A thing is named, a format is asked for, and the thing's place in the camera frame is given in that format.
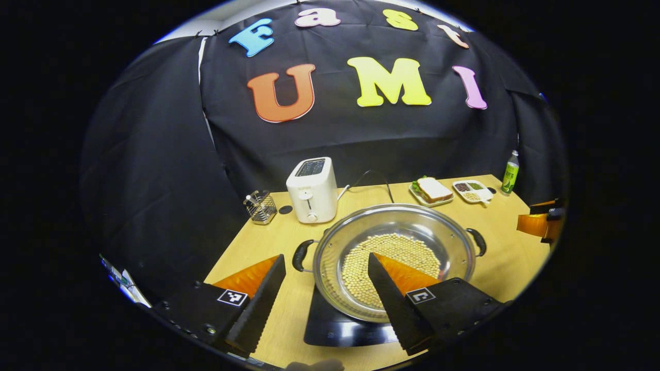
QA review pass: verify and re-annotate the heap of soybeans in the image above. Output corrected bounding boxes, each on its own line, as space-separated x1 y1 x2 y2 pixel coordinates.
341 233 441 310

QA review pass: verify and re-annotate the white rectangular plate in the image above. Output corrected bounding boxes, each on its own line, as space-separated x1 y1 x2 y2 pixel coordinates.
409 180 454 208

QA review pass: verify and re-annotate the black toaster cable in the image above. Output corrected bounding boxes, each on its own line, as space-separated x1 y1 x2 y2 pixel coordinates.
337 170 395 204

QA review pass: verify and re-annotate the green drink bottle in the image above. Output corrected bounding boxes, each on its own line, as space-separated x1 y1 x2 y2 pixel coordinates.
501 150 520 196

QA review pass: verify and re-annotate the wire mesh basket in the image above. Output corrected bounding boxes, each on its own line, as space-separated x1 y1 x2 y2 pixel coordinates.
244 190 278 225

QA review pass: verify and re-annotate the white divided dish with beans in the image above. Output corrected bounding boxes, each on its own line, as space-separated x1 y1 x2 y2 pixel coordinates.
452 180 494 205

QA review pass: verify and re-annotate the black induction cooktop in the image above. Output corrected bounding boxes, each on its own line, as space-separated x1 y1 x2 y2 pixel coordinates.
303 286 400 347

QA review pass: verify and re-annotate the sandwich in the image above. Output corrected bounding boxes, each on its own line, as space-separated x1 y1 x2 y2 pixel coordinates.
412 176 453 204

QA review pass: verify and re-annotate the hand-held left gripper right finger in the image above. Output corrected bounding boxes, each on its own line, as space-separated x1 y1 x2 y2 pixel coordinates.
367 251 508 356

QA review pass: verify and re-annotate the white toaster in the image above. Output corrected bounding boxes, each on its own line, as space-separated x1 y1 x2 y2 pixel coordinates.
286 157 338 224

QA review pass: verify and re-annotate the stainless steel pot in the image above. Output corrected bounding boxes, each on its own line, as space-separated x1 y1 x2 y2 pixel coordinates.
292 204 487 324

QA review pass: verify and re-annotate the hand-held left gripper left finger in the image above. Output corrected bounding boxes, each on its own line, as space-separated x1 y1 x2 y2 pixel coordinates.
152 254 287 359

